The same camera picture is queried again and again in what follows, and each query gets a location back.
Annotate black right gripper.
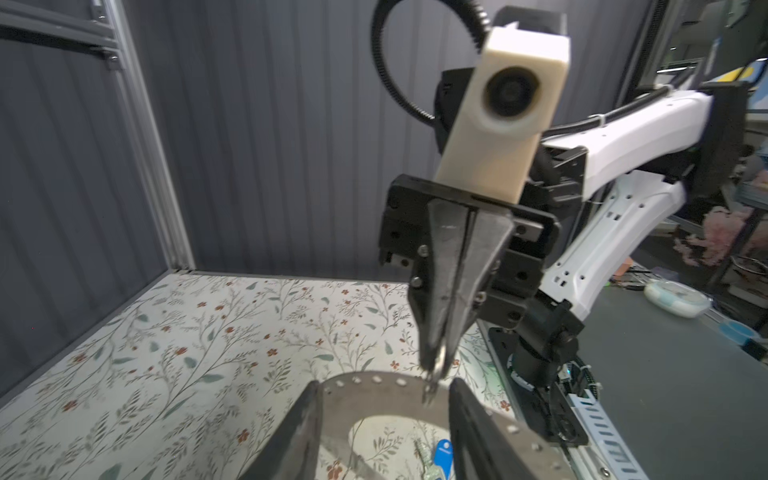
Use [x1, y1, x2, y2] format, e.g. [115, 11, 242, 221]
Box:
[379, 175, 560, 378]

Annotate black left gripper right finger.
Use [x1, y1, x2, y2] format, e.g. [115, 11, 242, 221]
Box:
[448, 378, 542, 479]

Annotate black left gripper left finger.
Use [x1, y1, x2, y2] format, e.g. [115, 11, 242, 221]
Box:
[239, 381, 323, 480]

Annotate perforated metal ring plate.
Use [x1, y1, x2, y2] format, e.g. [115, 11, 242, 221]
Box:
[321, 371, 573, 479]

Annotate mint green key tag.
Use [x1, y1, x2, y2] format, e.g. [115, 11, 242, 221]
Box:
[415, 440, 444, 480]

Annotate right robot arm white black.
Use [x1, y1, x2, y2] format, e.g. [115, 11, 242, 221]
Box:
[379, 71, 750, 388]

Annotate blue key tag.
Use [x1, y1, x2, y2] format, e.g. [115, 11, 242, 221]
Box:
[432, 439, 453, 480]

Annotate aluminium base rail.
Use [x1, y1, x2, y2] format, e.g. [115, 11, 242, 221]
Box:
[479, 321, 648, 479]

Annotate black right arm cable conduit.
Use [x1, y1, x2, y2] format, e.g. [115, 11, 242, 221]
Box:
[369, 0, 673, 140]

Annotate aluminium frame corner post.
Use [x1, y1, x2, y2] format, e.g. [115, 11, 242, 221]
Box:
[91, 0, 196, 271]

